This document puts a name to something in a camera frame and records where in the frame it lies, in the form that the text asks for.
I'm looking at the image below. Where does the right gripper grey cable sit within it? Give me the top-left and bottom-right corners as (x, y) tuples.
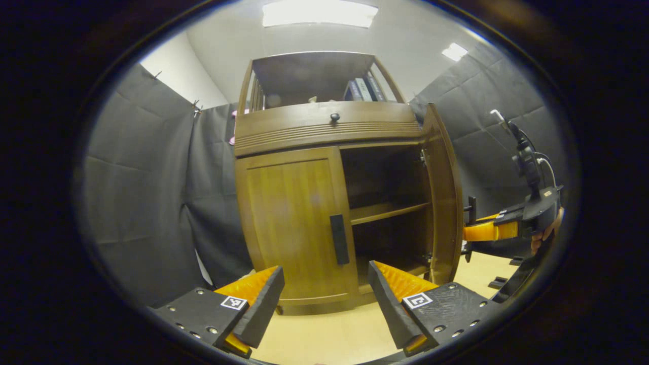
(536, 151), (558, 189)

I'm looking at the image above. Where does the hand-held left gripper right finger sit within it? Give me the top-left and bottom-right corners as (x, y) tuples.
(368, 261), (502, 357)

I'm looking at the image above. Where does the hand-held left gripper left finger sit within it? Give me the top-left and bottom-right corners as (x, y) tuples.
(152, 265), (286, 359)

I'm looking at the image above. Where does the large rectangular ceiling light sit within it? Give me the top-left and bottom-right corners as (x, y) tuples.
(262, 0), (379, 28)

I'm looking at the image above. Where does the wooden drawer with black knob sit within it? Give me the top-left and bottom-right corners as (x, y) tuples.
(235, 101), (424, 155)

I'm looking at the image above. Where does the wooden double-door shoe cabinet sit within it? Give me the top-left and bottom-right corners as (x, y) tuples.
(234, 51), (435, 316)

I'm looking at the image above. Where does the small ceiling light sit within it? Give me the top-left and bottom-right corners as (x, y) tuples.
(441, 43), (468, 62)

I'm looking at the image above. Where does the black backdrop cloth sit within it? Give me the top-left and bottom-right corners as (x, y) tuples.
(81, 43), (566, 310)

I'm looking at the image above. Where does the wooden cabinet door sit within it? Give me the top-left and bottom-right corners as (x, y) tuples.
(422, 104), (477, 285)
(236, 147), (359, 301)

